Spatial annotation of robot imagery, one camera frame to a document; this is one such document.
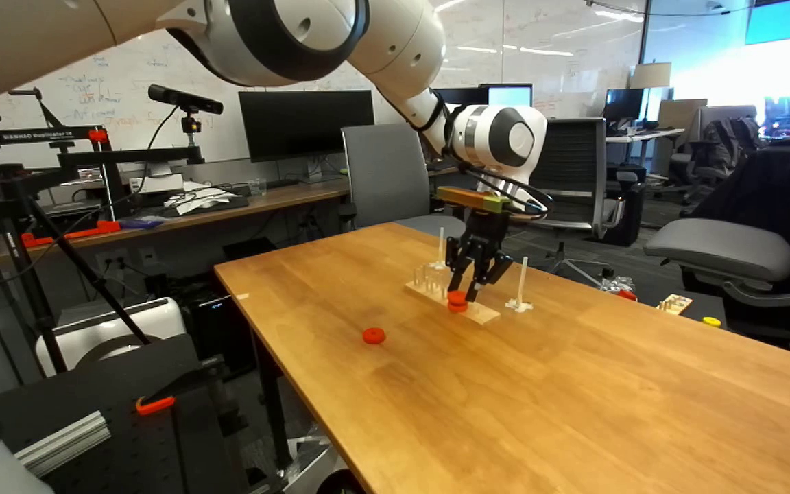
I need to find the black computer monitor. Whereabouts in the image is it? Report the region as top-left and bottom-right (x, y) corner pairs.
(239, 89), (374, 161)

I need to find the grey office chair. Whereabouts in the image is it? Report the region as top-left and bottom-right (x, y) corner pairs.
(646, 147), (790, 312)

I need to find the black mesh office chair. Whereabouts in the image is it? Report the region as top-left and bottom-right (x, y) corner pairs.
(532, 117), (606, 235)

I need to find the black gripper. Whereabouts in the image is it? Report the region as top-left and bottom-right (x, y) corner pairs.
(446, 212), (514, 302)

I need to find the grey chair at desk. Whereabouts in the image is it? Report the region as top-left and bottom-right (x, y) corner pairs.
(344, 124), (463, 235)

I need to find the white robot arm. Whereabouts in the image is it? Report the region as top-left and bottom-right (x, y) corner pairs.
(0, 0), (550, 213)

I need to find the wrist camera wooden mount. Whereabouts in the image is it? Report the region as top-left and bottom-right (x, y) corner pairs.
(433, 187), (516, 216)

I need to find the wooden peg board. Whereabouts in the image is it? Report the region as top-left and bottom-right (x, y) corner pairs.
(407, 280), (500, 324)

